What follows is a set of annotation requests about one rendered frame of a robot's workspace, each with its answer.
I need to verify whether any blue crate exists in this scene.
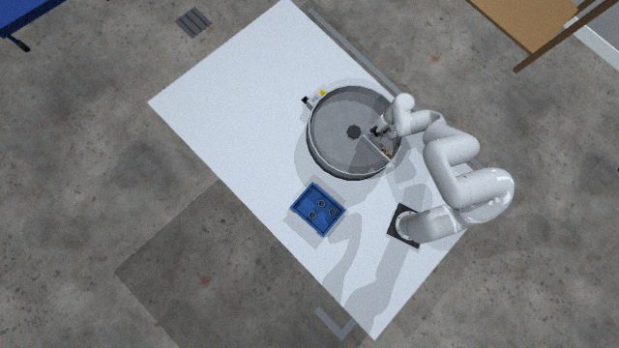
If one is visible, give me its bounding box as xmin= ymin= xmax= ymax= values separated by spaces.
xmin=290 ymin=182 xmax=345 ymax=237

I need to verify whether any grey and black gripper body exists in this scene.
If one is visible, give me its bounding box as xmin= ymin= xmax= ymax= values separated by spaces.
xmin=372 ymin=113 xmax=389 ymax=133

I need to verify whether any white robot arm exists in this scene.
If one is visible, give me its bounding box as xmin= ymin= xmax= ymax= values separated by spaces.
xmin=383 ymin=93 xmax=515 ymax=244

